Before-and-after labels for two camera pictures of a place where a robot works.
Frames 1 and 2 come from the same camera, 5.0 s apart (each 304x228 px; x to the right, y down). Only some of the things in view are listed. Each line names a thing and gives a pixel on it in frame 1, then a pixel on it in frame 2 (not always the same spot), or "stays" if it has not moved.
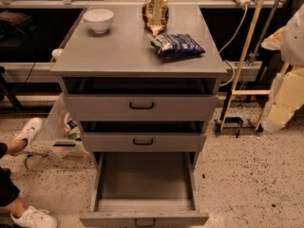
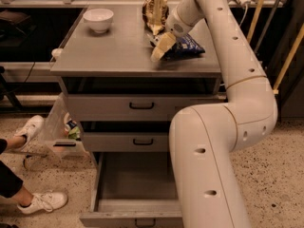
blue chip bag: (173, 46) stays
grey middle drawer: (144, 142) stays
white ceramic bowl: (99, 19) stays
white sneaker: (32, 217) -> (47, 201)
